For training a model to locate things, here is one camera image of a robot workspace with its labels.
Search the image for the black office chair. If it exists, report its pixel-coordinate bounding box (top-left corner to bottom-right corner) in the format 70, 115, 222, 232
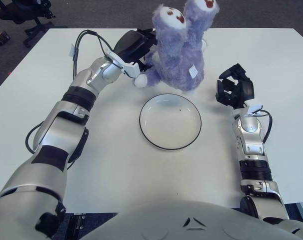
0, 0, 67, 50

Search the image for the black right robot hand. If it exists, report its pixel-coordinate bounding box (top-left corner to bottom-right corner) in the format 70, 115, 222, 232
215, 63, 255, 110

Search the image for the white plate black rim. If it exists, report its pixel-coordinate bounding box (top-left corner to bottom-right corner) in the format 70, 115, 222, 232
138, 93, 203, 151

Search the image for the purple plush bunny doll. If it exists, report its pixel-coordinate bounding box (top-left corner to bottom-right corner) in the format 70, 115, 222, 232
133, 0, 221, 92

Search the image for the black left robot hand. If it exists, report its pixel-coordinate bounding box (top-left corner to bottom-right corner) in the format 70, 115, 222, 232
113, 28, 159, 75

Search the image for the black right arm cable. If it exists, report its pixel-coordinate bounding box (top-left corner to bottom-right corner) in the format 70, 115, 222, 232
260, 109, 274, 143

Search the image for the grey robot torso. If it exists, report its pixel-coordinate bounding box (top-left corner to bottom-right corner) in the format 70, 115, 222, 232
80, 199, 290, 240

